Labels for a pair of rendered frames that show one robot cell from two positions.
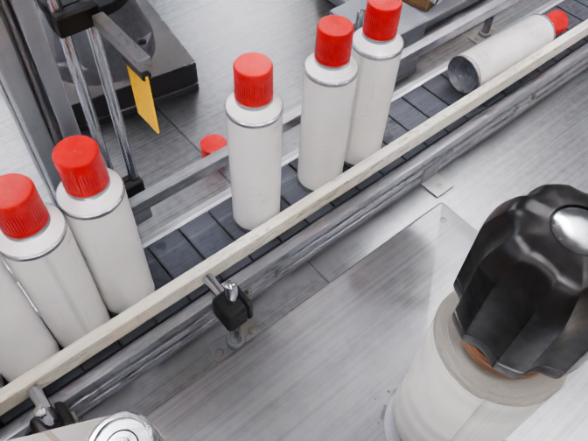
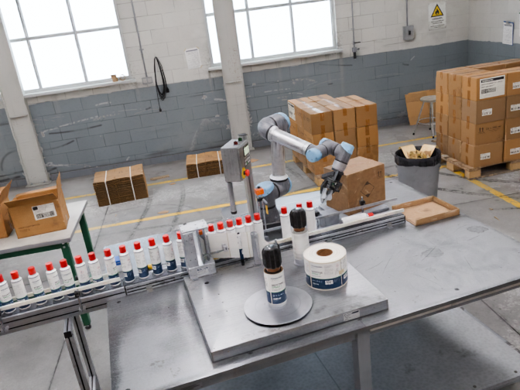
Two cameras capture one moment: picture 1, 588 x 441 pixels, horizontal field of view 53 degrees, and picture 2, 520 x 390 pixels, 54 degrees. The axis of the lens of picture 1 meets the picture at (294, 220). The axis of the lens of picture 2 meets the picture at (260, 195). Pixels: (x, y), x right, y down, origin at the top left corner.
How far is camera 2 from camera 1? 236 cm
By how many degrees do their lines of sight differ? 39
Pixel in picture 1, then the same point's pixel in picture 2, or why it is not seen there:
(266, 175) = (286, 227)
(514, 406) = (296, 234)
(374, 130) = (311, 226)
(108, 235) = (258, 227)
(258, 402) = not seen: hidden behind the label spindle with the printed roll
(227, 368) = not seen: hidden behind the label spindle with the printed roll
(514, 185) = (348, 244)
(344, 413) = (289, 259)
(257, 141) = (284, 219)
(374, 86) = (309, 216)
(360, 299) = not seen: hidden behind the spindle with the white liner
